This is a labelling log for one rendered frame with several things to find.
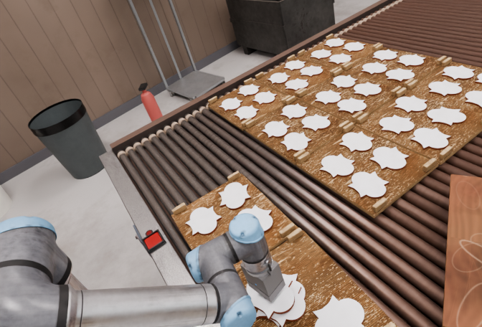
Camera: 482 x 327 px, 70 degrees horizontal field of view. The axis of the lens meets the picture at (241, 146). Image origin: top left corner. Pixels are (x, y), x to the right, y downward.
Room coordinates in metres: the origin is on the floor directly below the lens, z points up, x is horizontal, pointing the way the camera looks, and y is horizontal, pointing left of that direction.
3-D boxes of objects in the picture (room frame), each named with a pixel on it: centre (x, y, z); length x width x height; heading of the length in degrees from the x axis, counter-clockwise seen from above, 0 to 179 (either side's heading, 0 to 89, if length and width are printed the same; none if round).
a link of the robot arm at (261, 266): (0.55, 0.05, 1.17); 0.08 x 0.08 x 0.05
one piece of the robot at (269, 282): (0.56, 0.04, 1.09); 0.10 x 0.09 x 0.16; 126
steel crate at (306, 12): (4.69, -1.06, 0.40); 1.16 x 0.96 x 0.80; 30
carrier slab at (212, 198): (0.92, 0.13, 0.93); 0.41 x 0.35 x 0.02; 20
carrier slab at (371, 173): (1.00, -0.44, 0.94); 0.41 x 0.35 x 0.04; 22
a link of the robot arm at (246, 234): (0.55, 0.05, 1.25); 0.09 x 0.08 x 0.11; 103
